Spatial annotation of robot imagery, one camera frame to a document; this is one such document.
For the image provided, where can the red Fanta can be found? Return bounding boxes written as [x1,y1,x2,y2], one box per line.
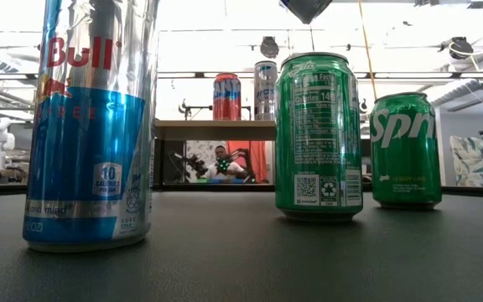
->
[212,73,242,122]

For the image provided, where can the green Sprite can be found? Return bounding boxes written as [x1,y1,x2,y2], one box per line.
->
[368,91,444,210]
[274,52,365,222]

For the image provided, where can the small wooden shelf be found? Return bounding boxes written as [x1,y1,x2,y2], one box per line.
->
[153,119,278,188]

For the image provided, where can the grey round hanging reel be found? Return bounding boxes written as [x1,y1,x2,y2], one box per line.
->
[259,36,281,60]

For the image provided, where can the black round hanging reel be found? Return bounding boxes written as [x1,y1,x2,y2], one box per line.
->
[437,36,475,60]

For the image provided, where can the white patterned panel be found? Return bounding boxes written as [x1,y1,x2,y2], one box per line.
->
[184,140,228,169]

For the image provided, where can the person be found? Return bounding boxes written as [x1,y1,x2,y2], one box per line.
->
[202,144,249,182]

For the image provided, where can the leaf patterned panel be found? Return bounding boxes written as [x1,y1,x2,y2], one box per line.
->
[449,133,483,188]

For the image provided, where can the blue silver Red Bull can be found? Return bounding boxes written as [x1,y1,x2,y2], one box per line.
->
[22,0,162,253]

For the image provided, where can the yellow hanging cable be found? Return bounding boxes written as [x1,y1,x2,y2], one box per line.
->
[357,0,379,102]

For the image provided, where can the yellow reel cable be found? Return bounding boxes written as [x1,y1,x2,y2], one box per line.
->
[449,44,483,110]

